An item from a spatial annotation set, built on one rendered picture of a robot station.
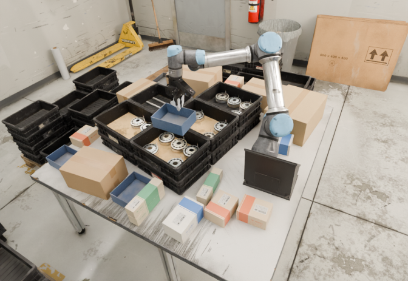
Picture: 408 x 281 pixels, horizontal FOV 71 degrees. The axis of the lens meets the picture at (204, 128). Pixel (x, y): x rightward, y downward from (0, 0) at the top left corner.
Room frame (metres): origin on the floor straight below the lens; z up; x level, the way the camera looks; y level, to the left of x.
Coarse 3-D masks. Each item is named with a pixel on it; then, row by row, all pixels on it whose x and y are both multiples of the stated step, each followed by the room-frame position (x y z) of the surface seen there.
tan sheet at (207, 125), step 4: (204, 116) 1.67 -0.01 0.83; (204, 120) 1.62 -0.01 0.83; (208, 120) 1.62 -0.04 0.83; (212, 120) 1.61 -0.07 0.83; (196, 124) 1.58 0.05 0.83; (200, 124) 1.58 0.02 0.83; (204, 124) 1.57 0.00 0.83; (208, 124) 1.57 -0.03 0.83; (212, 124) 1.57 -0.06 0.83; (192, 128) 1.54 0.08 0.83; (196, 128) 1.54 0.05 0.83; (200, 128) 1.53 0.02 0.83; (204, 128) 1.53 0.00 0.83; (208, 128) 1.53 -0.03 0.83; (212, 128) 1.53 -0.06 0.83; (200, 132) 1.49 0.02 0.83; (204, 132) 1.49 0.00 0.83
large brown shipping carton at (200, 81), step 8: (168, 72) 2.26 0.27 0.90; (184, 72) 2.24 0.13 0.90; (192, 72) 2.23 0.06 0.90; (200, 72) 2.22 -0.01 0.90; (208, 72) 2.21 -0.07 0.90; (216, 72) 2.20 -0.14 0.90; (184, 80) 2.14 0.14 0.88; (192, 80) 2.10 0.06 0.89; (200, 80) 2.08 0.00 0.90; (208, 80) 2.07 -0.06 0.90; (216, 80) 2.18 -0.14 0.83; (192, 88) 2.10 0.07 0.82; (200, 88) 2.07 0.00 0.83; (192, 96) 2.11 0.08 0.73
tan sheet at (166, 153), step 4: (156, 140) 1.44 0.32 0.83; (160, 144) 1.39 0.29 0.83; (188, 144) 1.37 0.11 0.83; (160, 148) 1.36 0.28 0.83; (164, 148) 1.36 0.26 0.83; (168, 148) 1.35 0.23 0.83; (160, 152) 1.32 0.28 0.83; (164, 152) 1.32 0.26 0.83; (168, 152) 1.31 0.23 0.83; (172, 152) 1.31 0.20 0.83; (160, 156) 1.29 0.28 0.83; (164, 156) 1.28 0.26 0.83; (168, 156) 1.28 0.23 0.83; (172, 156) 1.28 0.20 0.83; (176, 156) 1.28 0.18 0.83; (168, 160) 1.24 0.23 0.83; (184, 160) 1.23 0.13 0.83
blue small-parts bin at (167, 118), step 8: (168, 104) 1.40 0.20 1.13; (160, 112) 1.35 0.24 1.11; (168, 112) 1.40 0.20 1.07; (176, 112) 1.37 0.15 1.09; (184, 112) 1.34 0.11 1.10; (192, 112) 1.31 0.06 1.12; (152, 120) 1.28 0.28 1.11; (160, 120) 1.25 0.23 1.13; (168, 120) 1.33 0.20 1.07; (176, 120) 1.32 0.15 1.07; (184, 120) 1.31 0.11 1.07; (192, 120) 1.28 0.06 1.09; (160, 128) 1.25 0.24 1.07; (168, 128) 1.23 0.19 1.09; (176, 128) 1.20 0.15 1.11; (184, 128) 1.20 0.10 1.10
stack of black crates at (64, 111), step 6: (66, 96) 2.72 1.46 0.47; (72, 96) 2.77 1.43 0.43; (78, 96) 2.80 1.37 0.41; (54, 102) 2.60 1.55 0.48; (60, 102) 2.64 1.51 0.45; (66, 102) 2.70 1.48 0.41; (72, 102) 2.75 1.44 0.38; (60, 108) 2.62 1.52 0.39; (66, 108) 2.63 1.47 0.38; (66, 114) 2.37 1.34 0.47; (66, 120) 2.36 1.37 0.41; (72, 120) 2.40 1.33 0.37; (72, 126) 2.39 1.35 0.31
